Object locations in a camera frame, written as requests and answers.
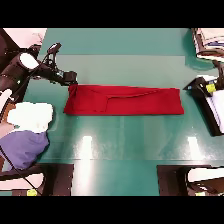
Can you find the purple garment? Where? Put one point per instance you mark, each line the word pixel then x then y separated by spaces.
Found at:
pixel 21 148

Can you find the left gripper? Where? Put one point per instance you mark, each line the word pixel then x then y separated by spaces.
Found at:
pixel 70 77

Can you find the red T-shirt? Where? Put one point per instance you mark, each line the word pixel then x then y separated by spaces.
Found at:
pixel 123 101

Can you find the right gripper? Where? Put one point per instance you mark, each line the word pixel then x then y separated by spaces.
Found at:
pixel 199 87

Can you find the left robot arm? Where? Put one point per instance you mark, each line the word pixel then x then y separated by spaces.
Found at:
pixel 20 68

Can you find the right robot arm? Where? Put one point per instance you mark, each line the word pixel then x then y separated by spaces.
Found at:
pixel 206 180

